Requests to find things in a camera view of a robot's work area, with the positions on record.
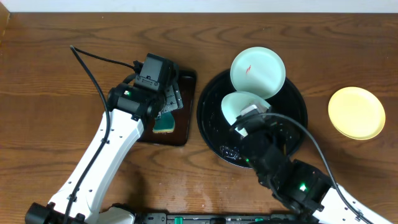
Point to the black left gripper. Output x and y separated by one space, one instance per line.
168 113

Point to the green yellow sponge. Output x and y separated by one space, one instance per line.
164 124

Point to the large green plate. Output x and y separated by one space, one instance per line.
233 103

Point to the small green plate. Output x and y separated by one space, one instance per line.
258 70

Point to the yellow plate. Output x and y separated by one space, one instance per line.
356 113

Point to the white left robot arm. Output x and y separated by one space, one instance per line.
80 198

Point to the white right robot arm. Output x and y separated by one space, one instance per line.
341 207

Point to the rectangular black water tray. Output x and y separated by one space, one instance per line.
178 137

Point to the round black tray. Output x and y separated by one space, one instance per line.
214 128

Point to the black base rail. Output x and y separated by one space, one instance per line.
202 218

